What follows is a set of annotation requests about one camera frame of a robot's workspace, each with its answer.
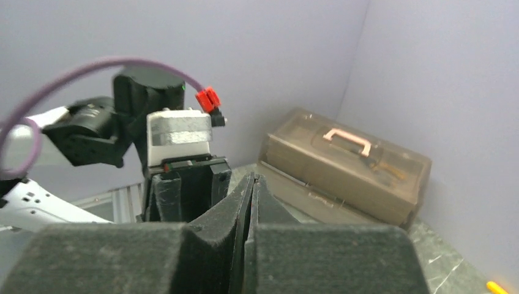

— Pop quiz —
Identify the aluminium frame rail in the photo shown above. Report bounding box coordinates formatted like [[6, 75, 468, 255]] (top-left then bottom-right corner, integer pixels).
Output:
[[73, 183, 143, 223]]

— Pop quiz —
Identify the yellow handled screwdriver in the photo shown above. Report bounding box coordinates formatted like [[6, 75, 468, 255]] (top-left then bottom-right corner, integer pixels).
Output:
[[486, 281, 509, 294]]

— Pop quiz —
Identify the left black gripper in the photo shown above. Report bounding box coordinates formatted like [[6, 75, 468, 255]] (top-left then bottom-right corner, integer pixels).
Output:
[[141, 156, 232, 222]]

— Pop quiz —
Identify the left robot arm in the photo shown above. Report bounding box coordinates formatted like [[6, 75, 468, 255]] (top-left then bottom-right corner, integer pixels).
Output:
[[1, 60, 231, 232]]

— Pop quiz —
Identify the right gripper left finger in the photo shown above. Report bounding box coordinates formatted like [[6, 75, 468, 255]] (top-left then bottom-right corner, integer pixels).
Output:
[[1, 173, 255, 293]]

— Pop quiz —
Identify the brown translucent tool box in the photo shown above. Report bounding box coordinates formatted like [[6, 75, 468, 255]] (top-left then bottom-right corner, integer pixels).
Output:
[[258, 108, 432, 230]]

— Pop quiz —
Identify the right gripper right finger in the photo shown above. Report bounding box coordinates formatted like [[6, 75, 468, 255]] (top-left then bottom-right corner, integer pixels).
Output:
[[243, 174, 429, 293]]

